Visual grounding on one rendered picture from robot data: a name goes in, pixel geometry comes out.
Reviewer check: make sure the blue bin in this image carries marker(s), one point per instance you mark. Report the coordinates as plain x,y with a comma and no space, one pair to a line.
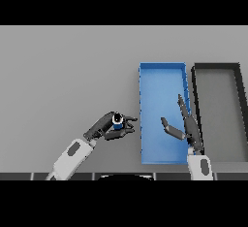
161,108

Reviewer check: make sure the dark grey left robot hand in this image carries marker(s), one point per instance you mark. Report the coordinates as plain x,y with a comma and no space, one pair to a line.
100,128

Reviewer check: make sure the blue pipe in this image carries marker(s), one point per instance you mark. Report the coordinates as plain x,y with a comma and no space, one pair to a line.
117,121

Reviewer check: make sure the dark grey bin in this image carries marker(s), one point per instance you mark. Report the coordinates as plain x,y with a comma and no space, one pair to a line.
219,114

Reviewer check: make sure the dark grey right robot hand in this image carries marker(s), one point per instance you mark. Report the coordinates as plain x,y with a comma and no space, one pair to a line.
192,130

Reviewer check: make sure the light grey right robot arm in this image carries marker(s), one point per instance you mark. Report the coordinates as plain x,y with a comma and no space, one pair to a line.
200,166

